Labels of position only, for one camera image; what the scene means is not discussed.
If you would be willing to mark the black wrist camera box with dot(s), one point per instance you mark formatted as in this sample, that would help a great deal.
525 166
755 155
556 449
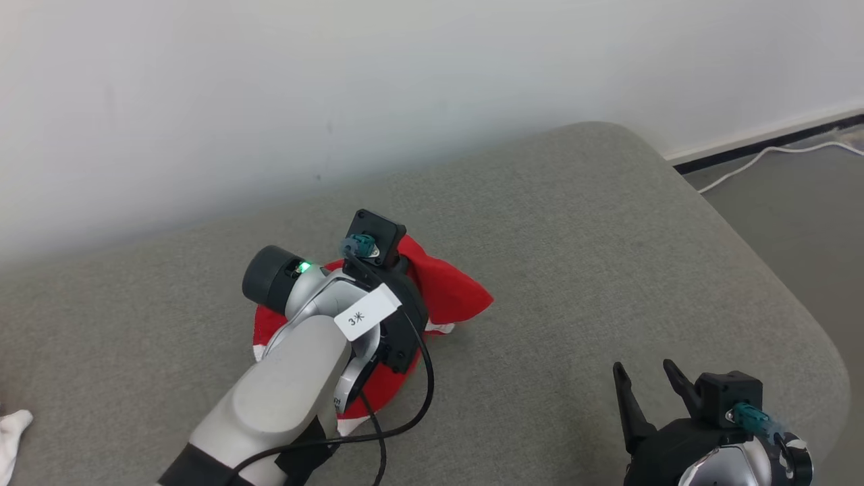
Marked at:
725 391
381 229

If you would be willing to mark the red shorts with white stripes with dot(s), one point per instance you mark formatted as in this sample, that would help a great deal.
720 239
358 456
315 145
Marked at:
452 290

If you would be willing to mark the teal right camera connector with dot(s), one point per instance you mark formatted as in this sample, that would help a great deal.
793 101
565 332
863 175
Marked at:
748 416

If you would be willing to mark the red jersey with white sleeves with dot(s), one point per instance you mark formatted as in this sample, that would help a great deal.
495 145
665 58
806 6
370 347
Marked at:
10 439

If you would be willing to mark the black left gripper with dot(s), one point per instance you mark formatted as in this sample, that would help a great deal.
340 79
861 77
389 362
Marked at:
408 324

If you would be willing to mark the black wall baseboard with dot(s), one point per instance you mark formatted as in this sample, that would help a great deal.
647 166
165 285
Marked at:
810 133

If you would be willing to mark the teal camera connector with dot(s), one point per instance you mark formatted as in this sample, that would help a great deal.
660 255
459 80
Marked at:
361 245
748 416

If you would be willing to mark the teal left camera connector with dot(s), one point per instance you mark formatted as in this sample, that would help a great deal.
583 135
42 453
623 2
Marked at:
361 245

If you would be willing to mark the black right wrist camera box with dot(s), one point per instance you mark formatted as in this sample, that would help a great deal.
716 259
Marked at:
725 391

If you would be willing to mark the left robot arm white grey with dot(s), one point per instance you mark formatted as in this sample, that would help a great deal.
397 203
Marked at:
283 398

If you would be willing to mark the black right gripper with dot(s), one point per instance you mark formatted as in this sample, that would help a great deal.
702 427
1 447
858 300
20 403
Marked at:
668 452

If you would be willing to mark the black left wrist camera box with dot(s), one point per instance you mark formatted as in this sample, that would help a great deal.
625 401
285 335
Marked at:
381 229

